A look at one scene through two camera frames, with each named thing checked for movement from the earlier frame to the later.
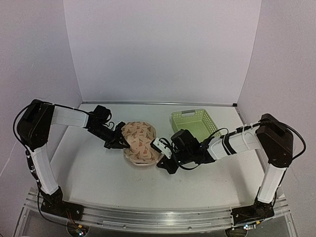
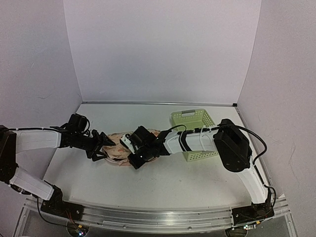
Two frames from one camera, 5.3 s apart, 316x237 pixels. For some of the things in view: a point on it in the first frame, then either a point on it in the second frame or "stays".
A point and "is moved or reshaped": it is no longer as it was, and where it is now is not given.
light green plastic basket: (197, 121) stays
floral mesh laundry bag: (139, 135) is moved or reshaped
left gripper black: (115, 143) to (103, 140)
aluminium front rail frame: (147, 221) stays
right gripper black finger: (170, 164) to (136, 161)
